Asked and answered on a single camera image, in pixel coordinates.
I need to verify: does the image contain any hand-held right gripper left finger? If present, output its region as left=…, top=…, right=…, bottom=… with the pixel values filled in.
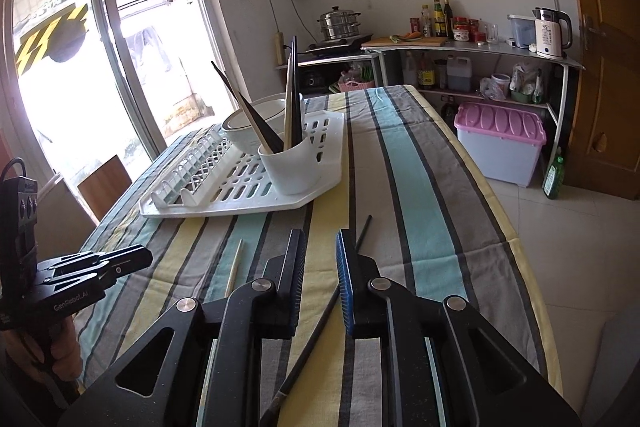
left=57, top=228, right=307, bottom=427

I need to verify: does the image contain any sliding glass door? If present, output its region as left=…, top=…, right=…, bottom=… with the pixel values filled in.
left=0, top=0, right=231, bottom=188

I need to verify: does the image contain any black cable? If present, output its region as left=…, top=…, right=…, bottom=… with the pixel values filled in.
left=0, top=158, right=27, bottom=182

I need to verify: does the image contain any black chopstick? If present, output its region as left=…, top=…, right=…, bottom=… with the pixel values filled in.
left=259, top=215, right=374, bottom=427
left=210, top=60, right=275, bottom=155
left=291, top=36, right=305, bottom=146
left=237, top=93, right=285, bottom=151

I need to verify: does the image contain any person's left hand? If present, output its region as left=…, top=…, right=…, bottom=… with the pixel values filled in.
left=10, top=317, right=82, bottom=388

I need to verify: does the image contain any pink lid storage box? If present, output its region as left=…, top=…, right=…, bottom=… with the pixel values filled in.
left=454, top=102, right=547, bottom=188

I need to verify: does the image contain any black induction cooker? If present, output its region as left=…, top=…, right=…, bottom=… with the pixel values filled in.
left=305, top=38, right=373, bottom=55

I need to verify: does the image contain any white utensil cup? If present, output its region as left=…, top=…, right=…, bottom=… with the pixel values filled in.
left=257, top=138, right=322, bottom=196

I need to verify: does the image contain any steel steamer pot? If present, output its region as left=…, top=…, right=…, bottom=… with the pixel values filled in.
left=317, top=6, right=362, bottom=42

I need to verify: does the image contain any pink plastic basket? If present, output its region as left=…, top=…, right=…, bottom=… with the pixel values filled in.
left=337, top=77, right=377, bottom=94

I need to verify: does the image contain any blue water pitcher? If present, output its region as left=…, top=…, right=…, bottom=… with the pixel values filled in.
left=507, top=14, right=538, bottom=49

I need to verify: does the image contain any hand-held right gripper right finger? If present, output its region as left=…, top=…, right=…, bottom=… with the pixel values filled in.
left=335, top=228, right=583, bottom=427

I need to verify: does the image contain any steel counter under cooker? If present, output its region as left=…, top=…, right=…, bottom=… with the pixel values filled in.
left=274, top=47, right=386, bottom=95

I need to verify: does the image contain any wooden door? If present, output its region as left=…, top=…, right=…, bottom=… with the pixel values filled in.
left=550, top=0, right=640, bottom=200

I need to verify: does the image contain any wooden chopstick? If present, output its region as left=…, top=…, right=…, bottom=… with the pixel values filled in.
left=283, top=49, right=294, bottom=150
left=225, top=238, right=244, bottom=299

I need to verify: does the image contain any striped tablecloth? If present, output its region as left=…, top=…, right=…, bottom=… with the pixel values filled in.
left=75, top=84, right=558, bottom=427

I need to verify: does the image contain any white ceramic bowl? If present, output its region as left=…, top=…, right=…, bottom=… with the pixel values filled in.
left=221, top=93, right=303, bottom=155

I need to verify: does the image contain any dark plastic jerry can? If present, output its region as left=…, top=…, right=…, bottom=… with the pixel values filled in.
left=446, top=56, right=473, bottom=92

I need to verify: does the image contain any yellow black striped sign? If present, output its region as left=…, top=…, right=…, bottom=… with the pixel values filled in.
left=15, top=4, right=88, bottom=75

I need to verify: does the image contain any brown sauce bottle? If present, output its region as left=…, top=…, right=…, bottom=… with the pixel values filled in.
left=417, top=57, right=436, bottom=90

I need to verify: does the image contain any wooden cutting board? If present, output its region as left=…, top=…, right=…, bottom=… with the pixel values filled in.
left=361, top=36, right=448, bottom=48

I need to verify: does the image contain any metal shelf unit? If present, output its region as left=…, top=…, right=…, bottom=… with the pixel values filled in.
left=361, top=38, right=585, bottom=168

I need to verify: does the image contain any white plastic dish rack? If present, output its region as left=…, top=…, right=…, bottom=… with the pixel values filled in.
left=139, top=109, right=347, bottom=219

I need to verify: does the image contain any plastic bag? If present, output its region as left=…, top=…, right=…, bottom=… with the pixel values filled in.
left=510, top=62, right=546, bottom=105

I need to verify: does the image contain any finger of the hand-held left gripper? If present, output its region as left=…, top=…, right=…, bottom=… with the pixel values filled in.
left=36, top=246, right=153, bottom=279
left=44, top=272, right=123, bottom=294

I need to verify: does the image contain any wooden chair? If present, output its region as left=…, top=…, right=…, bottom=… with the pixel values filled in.
left=77, top=155, right=133, bottom=220

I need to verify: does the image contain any white electric kettle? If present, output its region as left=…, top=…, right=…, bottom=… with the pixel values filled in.
left=531, top=7, right=573, bottom=59

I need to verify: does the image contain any green detergent bottle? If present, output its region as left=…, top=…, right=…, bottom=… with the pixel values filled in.
left=541, top=147, right=567, bottom=200

